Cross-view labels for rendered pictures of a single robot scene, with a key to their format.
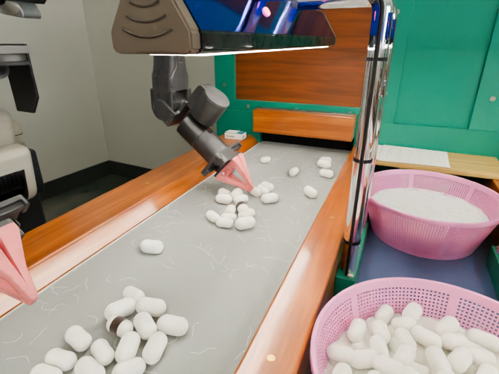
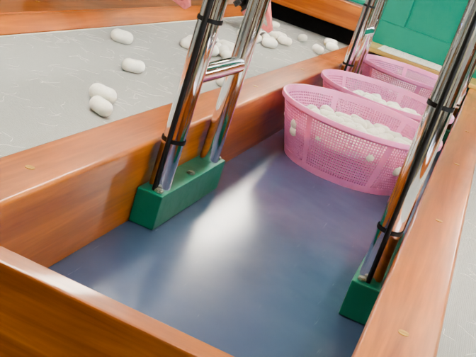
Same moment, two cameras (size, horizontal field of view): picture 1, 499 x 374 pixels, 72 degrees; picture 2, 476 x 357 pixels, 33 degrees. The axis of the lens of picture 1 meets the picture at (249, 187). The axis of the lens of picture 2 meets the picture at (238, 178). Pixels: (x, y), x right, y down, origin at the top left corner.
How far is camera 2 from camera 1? 1.28 m
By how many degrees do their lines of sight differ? 10
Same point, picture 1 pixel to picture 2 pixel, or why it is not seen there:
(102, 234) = (168, 13)
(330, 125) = (343, 11)
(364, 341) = not seen: hidden behind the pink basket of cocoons
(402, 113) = (414, 20)
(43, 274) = (146, 15)
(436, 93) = (448, 8)
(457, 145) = not seen: hidden behind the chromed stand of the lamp
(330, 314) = (331, 74)
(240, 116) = not seen: outside the picture
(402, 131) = (409, 37)
